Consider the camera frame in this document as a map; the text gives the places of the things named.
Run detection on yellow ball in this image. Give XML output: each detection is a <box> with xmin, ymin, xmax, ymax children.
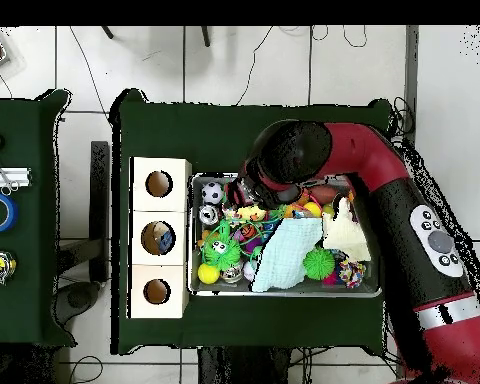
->
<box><xmin>197</xmin><ymin>262</ymin><xmax>221</xmax><ymax>286</ymax></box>

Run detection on green spiky ball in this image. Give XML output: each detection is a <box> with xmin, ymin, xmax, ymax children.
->
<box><xmin>302</xmin><ymin>246</ymin><xmax>336</xmax><ymax>281</ymax></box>

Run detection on aluminium rail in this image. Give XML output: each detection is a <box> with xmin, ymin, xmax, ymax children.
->
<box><xmin>0</xmin><ymin>166</ymin><xmax>33</xmax><ymax>188</ymax></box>

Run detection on colourful knotted rope toy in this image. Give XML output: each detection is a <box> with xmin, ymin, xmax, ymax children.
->
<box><xmin>335</xmin><ymin>259</ymin><xmax>367</xmax><ymax>289</ymax></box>

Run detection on mint green cloth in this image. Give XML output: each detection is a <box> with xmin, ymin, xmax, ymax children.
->
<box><xmin>250</xmin><ymin>217</ymin><xmax>324</xmax><ymax>293</ymax></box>

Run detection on wooden box with three holes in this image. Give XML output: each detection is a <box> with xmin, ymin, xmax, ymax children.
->
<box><xmin>128</xmin><ymin>156</ymin><xmax>193</xmax><ymax>320</ymax></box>

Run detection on blue tape roll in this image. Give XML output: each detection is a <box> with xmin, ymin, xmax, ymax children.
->
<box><xmin>0</xmin><ymin>192</ymin><xmax>20</xmax><ymax>234</ymax></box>

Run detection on crushed silver can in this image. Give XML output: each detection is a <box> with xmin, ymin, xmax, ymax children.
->
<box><xmin>197</xmin><ymin>203</ymin><xmax>221</xmax><ymax>226</ymax></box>

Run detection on black and white soccer ball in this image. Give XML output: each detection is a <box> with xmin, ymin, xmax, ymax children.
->
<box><xmin>200</xmin><ymin>182</ymin><xmax>224</xmax><ymax>206</ymax></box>

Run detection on brown football toy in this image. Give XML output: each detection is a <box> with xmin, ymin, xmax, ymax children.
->
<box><xmin>309</xmin><ymin>185</ymin><xmax>339</xmax><ymax>205</ymax></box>

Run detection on cream yellow cloth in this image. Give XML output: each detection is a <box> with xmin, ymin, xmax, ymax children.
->
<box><xmin>322</xmin><ymin>197</ymin><xmax>372</xmax><ymax>262</ymax></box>

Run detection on green spiky monster toy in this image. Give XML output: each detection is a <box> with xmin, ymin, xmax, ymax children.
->
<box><xmin>201</xmin><ymin>221</ymin><xmax>243</xmax><ymax>272</ymax></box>

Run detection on dark green table cloth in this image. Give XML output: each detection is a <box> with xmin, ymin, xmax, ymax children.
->
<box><xmin>0</xmin><ymin>88</ymin><xmax>76</xmax><ymax>347</ymax></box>
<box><xmin>109</xmin><ymin>88</ymin><xmax>393</xmax><ymax>356</ymax></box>

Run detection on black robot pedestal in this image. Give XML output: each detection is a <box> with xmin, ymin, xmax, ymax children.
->
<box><xmin>197</xmin><ymin>345</ymin><xmax>293</xmax><ymax>384</ymax></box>

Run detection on silver scissors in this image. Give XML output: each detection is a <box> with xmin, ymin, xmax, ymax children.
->
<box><xmin>0</xmin><ymin>146</ymin><xmax>20</xmax><ymax>196</ymax></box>

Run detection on shallow wire mesh bin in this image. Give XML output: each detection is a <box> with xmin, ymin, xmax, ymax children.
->
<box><xmin>188</xmin><ymin>172</ymin><xmax>385</xmax><ymax>299</ymax></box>

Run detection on black cable bundle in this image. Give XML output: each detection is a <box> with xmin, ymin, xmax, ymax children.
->
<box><xmin>387</xmin><ymin>95</ymin><xmax>416</xmax><ymax>139</ymax></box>

